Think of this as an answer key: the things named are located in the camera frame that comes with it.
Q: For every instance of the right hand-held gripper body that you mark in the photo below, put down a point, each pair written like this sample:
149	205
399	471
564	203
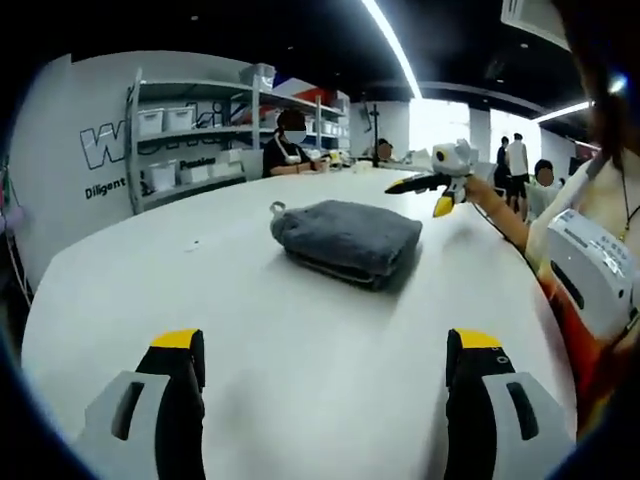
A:
455	162

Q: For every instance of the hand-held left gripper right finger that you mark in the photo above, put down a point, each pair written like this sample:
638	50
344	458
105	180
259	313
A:
475	415

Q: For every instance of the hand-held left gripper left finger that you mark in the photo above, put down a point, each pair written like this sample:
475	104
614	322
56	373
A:
172	410

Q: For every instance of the grey towel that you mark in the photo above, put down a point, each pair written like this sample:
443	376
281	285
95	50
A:
345	240

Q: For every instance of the person's right hand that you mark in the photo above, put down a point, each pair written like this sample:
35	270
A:
477	190

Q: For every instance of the black tripod stand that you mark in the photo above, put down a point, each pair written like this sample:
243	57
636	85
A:
375	132

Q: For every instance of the white table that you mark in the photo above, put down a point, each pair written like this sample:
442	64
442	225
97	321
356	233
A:
250	310

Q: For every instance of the person's orange trousers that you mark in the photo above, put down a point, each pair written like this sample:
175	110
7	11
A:
590	360

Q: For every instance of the ceiling light strip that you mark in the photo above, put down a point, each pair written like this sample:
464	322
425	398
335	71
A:
395	47

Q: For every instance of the white chest device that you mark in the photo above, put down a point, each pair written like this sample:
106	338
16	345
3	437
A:
595	270

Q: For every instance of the grey metal shelf rack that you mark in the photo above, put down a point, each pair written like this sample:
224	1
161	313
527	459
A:
200	135

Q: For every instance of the purple roll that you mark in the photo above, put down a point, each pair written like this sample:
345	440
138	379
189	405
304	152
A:
14	217

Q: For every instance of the row of white storage bins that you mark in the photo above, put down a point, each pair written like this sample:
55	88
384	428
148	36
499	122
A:
165	120

